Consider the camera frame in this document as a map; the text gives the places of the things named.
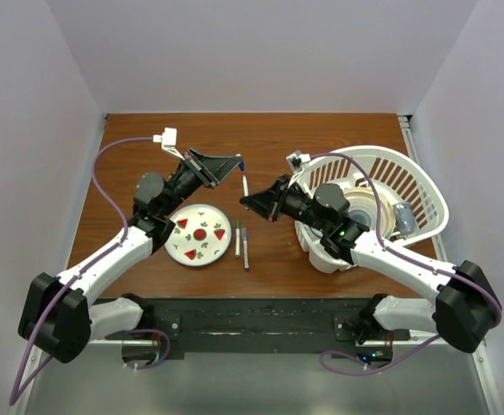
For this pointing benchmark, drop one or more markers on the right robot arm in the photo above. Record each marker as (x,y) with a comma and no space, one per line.
(456,302)

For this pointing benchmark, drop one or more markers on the white pen with printed text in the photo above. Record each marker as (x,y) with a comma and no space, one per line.
(245,249)

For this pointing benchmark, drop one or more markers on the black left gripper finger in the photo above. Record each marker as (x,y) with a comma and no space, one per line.
(202,158)
(217,172)

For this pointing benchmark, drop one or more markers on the grey cup in basket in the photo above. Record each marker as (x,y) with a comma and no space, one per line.
(405,219)

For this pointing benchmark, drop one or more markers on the watermelon pattern plate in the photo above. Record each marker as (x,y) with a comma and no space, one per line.
(202,235)

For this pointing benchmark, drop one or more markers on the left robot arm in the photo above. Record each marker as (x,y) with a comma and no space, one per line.
(61,315)

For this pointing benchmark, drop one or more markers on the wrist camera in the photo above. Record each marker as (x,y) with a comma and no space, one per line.
(299,163)
(168,139)

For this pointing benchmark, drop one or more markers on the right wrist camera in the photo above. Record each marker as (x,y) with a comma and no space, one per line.
(299,163)

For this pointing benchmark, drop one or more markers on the white plastic basket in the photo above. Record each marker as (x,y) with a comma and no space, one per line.
(391,174)

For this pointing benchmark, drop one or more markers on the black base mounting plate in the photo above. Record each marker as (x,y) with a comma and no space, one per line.
(290,325)

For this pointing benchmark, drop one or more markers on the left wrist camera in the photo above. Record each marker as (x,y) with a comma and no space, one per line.
(168,139)

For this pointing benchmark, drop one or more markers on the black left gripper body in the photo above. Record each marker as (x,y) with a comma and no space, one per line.
(190,176)

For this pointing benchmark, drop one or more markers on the plain white blue-end pen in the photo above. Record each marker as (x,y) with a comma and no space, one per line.
(245,185)

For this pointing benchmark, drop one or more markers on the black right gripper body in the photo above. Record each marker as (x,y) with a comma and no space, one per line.
(290,202)

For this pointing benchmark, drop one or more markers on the green-end white pen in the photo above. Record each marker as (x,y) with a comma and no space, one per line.
(237,250)

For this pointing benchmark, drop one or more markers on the beige stacked plates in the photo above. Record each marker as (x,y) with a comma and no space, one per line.
(363,209)

